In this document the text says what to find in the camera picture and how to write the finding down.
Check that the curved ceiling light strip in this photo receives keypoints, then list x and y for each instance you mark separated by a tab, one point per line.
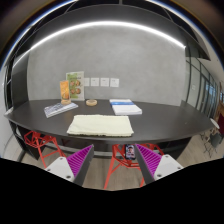
100	24

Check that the black-framed glass partition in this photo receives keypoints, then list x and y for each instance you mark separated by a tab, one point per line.
203	83

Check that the small card on wooden base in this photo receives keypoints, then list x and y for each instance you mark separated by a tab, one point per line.
64	90

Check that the white book with blue stripe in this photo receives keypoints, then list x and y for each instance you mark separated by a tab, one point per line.
126	107

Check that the smartphone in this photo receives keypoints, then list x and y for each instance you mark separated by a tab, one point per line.
130	152

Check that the grey-blue magazine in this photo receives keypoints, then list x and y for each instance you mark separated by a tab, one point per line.
60	108

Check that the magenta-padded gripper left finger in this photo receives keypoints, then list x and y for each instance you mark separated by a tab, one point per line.
61	166

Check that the green menu sign stand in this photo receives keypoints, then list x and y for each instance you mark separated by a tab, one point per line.
77	83

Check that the cream towel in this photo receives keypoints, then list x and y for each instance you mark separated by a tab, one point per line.
100	125

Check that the red metal frame chair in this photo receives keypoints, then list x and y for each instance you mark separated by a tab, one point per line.
33	136
117	160

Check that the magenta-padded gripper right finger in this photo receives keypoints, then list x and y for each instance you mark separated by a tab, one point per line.
165	165

